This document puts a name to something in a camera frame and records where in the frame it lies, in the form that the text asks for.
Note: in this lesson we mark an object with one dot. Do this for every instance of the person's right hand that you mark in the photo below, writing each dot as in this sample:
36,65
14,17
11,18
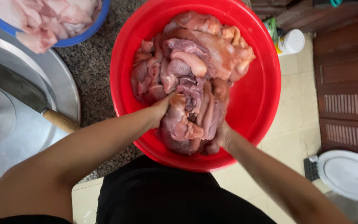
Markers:
223,137

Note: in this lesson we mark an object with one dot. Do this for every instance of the person's left hand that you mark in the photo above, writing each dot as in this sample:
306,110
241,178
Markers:
160,109

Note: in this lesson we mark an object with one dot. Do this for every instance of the heap of raw meat pieces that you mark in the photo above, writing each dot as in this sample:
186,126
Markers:
194,71

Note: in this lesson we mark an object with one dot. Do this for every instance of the red plastic basin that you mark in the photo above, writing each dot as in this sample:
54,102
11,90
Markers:
253,93

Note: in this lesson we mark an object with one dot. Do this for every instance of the person's black clothing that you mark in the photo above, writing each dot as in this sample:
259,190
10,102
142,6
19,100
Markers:
172,196

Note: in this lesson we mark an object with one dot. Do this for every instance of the dark scrubbing brush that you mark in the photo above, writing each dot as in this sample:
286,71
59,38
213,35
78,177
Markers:
311,168

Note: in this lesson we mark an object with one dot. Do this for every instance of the blue plastic basin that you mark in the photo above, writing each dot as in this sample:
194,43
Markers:
73,39

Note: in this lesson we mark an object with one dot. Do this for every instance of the white plastic bottle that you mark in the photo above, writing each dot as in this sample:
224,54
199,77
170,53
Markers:
291,42

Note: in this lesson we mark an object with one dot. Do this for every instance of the green plastic bag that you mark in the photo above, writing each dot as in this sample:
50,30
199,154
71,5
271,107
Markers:
271,27

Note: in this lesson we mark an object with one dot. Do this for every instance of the white round plastic lid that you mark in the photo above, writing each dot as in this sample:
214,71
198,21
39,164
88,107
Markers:
348,174

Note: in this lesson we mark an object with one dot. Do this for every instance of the brown wooden cabinet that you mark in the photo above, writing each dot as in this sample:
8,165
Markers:
346,77

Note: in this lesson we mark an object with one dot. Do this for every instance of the large round metal tray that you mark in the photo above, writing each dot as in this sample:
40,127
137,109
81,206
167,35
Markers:
17,124

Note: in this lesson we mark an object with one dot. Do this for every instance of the pile of pale raw chicken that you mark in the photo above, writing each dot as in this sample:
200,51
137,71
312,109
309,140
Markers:
42,18

